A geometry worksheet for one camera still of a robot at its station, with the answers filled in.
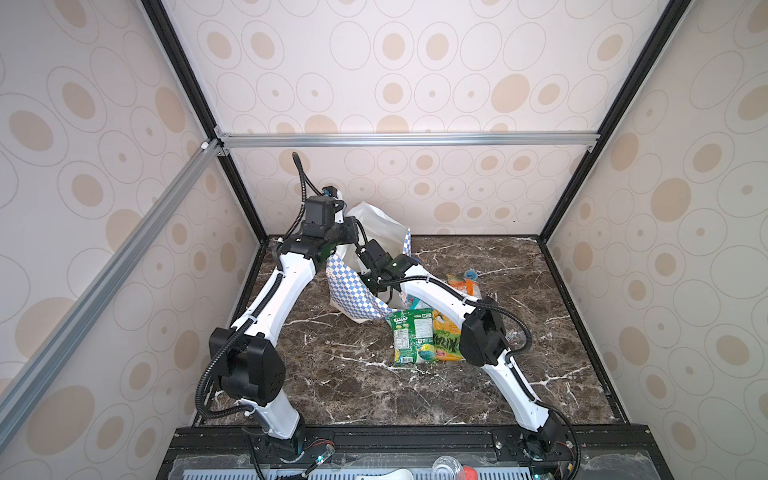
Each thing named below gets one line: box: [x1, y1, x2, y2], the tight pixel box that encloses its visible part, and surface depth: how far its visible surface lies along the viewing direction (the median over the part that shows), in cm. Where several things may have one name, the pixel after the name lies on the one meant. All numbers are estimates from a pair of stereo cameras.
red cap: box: [463, 466, 479, 480], surface depth 69 cm
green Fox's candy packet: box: [390, 308, 435, 366], surface depth 89 cm
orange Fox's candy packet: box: [447, 274, 482, 299], surface depth 102 cm
